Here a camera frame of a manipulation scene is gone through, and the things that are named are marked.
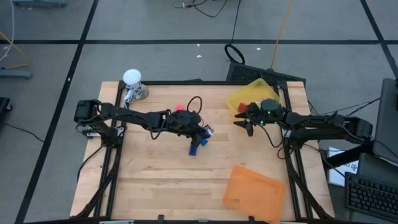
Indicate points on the yellow plastic bin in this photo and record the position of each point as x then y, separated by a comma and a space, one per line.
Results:
248, 91

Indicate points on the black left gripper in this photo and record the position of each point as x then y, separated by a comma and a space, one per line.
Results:
183, 123

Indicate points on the white paper sheet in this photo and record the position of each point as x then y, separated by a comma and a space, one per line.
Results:
340, 174

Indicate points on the dark grey monitor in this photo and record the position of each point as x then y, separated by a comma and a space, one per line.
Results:
387, 118

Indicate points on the black aluminium table frame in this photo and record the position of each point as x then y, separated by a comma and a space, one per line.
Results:
202, 83

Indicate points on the black floor object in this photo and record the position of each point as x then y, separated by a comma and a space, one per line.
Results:
3, 105

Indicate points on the grey floor box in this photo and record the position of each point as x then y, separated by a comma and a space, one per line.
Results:
40, 2

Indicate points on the dark blue box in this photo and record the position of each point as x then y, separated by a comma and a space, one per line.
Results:
192, 150

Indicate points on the tall red plastic case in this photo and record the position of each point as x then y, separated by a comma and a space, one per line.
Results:
179, 108

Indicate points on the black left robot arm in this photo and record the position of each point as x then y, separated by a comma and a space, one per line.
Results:
124, 115

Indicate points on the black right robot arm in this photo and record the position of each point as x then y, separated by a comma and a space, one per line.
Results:
326, 126

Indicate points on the white mushroom-shaped lamp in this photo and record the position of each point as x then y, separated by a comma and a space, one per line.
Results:
132, 76

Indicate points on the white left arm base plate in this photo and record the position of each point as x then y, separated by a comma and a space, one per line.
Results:
90, 134

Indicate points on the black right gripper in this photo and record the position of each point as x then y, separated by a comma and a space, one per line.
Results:
267, 112

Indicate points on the black digital display device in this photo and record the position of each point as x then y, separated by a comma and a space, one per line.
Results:
211, 131

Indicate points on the grey floor bar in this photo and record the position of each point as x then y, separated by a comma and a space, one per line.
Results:
15, 73

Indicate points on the orange plastic bin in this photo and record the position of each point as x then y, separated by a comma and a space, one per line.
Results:
255, 193

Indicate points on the black computer keyboard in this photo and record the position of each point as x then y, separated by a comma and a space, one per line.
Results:
371, 196

